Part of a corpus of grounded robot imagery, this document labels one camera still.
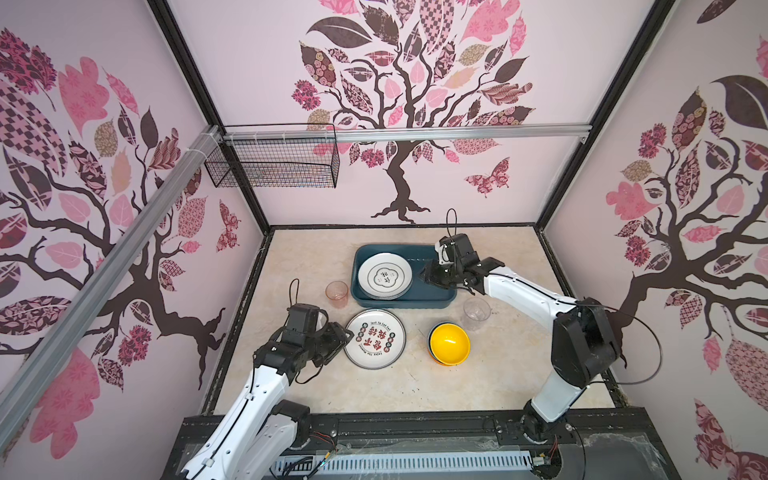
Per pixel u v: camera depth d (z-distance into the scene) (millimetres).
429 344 793
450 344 827
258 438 559
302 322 600
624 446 722
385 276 1033
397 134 921
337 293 955
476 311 936
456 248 696
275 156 945
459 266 687
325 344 692
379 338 899
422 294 976
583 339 460
